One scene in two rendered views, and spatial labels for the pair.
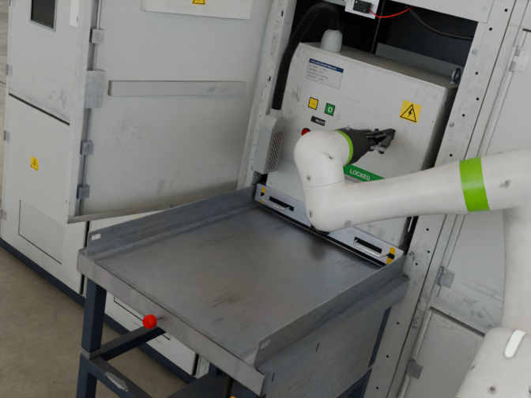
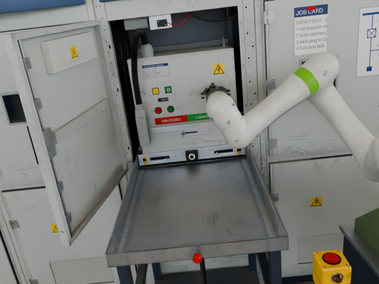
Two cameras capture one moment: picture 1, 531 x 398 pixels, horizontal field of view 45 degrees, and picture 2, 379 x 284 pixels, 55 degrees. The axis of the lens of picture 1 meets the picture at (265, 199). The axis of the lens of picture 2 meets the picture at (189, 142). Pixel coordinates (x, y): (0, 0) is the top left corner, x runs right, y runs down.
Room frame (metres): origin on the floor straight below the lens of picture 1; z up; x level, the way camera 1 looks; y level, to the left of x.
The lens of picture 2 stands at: (0.40, 0.70, 1.61)
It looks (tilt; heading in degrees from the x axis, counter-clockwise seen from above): 21 degrees down; 328
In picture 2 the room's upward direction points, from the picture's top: 7 degrees counter-clockwise
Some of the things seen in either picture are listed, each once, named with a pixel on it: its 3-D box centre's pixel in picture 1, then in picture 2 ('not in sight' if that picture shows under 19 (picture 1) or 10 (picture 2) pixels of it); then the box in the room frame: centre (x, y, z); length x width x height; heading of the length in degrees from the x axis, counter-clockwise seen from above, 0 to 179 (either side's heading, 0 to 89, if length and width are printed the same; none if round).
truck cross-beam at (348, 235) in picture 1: (327, 221); (191, 152); (1.83, -0.20, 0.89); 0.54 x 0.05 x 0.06; 56
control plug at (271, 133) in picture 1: (269, 144); (142, 126); (1.88, 0.02, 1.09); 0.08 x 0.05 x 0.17; 146
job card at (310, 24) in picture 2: not in sight; (311, 30); (1.48, -0.67, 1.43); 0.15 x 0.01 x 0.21; 56
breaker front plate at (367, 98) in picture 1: (343, 145); (185, 105); (1.82, -0.19, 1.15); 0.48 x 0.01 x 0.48; 56
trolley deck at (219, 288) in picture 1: (251, 274); (194, 200); (1.54, 0.00, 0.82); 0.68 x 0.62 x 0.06; 146
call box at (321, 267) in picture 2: not in sight; (331, 273); (0.89, -0.02, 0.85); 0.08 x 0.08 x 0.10; 56
